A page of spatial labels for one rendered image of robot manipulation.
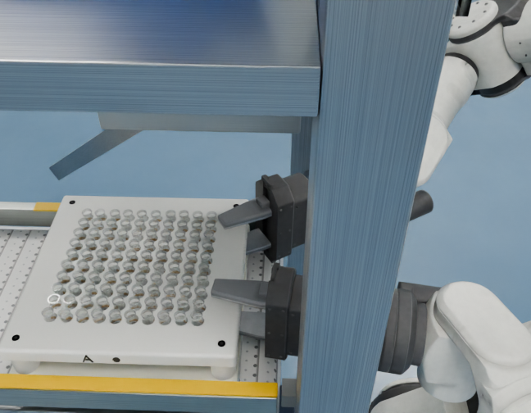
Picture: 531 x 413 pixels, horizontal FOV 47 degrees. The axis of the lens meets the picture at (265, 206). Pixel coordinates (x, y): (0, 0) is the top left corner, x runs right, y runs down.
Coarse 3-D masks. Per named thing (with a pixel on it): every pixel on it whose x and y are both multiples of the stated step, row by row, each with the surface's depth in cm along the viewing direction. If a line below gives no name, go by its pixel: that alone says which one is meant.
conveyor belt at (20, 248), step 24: (0, 240) 83; (24, 240) 83; (0, 264) 80; (24, 264) 80; (264, 264) 80; (0, 288) 77; (0, 312) 74; (264, 312) 74; (0, 336) 71; (0, 360) 69; (264, 360) 69
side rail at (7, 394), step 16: (0, 400) 63; (16, 400) 63; (32, 400) 63; (48, 400) 63; (64, 400) 63; (80, 400) 63; (96, 400) 63; (112, 400) 62; (128, 400) 62; (144, 400) 62; (160, 400) 62; (176, 400) 62; (192, 400) 62; (208, 400) 62; (224, 400) 62; (240, 400) 62; (256, 400) 61; (272, 400) 61
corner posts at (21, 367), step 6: (18, 366) 64; (24, 366) 64; (30, 366) 64; (36, 366) 65; (216, 366) 62; (234, 366) 64; (18, 372) 64; (24, 372) 64; (30, 372) 65; (216, 372) 63; (222, 372) 63; (228, 372) 63; (234, 372) 64; (216, 378) 64; (222, 378) 64; (228, 378) 64
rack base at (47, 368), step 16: (240, 336) 68; (240, 352) 68; (48, 368) 65; (64, 368) 65; (80, 368) 65; (96, 368) 65; (112, 368) 65; (128, 368) 65; (144, 368) 65; (160, 368) 65; (176, 368) 65; (192, 368) 65; (208, 368) 65
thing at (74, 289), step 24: (96, 240) 73; (120, 240) 72; (168, 240) 73; (192, 240) 72; (96, 264) 70; (144, 264) 70; (192, 264) 69; (72, 288) 67; (96, 288) 67; (120, 288) 67; (168, 288) 67
